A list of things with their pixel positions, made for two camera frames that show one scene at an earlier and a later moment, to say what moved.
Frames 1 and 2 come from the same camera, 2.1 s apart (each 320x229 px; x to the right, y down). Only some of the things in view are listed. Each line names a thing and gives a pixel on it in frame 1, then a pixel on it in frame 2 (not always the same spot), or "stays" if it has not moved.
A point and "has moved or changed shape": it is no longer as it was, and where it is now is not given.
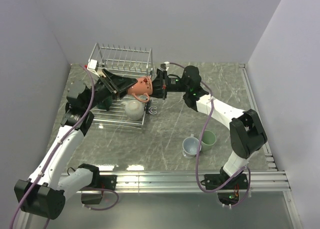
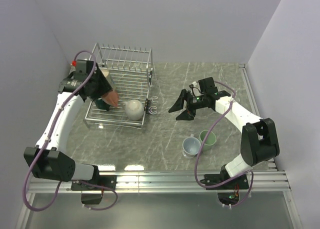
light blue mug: (190, 147) stays
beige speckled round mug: (134, 109) stays
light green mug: (209, 139) stays
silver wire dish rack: (129, 63) stays
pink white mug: (143, 87) has moved or changed shape
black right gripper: (160, 86) -> (188, 114)
